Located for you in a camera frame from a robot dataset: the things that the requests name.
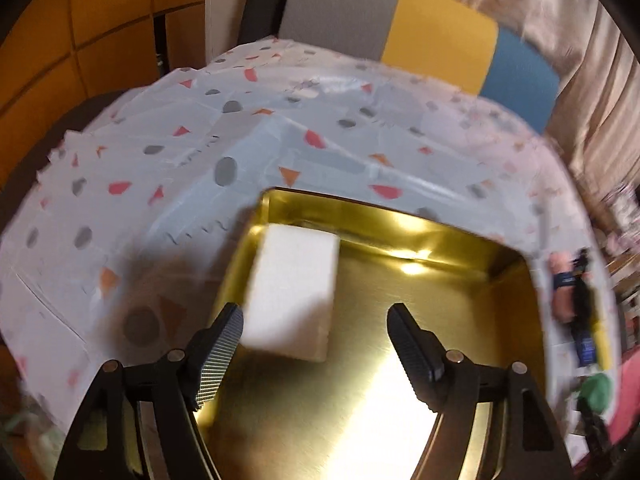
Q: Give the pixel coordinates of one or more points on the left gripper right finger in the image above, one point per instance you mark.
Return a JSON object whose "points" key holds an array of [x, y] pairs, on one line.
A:
{"points": [[422, 356]]}

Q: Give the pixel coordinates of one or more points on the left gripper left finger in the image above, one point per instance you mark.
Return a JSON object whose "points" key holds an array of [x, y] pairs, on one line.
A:
{"points": [[209, 354]]}

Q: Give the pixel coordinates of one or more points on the white sponge block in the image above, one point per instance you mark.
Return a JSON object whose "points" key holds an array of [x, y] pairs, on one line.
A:
{"points": [[289, 300]]}

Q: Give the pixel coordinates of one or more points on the blue tempo tissue pack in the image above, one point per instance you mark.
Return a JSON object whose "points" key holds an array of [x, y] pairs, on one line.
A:
{"points": [[585, 349]]}

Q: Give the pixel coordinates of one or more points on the pink towel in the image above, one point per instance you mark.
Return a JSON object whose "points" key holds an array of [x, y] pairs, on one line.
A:
{"points": [[561, 267]]}

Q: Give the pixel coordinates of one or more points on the black hair wig piece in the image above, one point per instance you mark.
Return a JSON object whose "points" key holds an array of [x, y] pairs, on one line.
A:
{"points": [[583, 302]]}

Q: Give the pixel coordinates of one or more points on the green capped small bottle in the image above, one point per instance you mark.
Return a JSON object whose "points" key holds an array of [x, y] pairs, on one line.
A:
{"points": [[596, 390]]}

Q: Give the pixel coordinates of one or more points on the yellow green sponge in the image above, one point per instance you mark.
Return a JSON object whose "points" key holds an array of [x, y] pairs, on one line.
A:
{"points": [[603, 344]]}

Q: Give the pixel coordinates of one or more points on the gold metal tin tray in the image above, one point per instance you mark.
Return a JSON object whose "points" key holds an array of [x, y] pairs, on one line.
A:
{"points": [[354, 415]]}

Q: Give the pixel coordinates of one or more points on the patterned plastic tablecloth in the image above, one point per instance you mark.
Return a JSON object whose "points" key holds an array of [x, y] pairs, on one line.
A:
{"points": [[118, 248]]}

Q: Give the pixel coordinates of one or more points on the pink cushion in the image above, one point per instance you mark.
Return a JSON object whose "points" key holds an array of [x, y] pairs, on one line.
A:
{"points": [[627, 413]]}

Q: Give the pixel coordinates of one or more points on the wooden cabinet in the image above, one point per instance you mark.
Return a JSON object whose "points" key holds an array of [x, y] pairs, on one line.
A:
{"points": [[60, 53]]}

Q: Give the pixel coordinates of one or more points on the grey yellow blue chair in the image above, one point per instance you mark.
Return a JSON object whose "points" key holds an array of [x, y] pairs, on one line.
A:
{"points": [[444, 39]]}

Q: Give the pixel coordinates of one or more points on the pink patterned curtain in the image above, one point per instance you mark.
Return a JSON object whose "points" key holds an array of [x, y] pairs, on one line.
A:
{"points": [[595, 120]]}

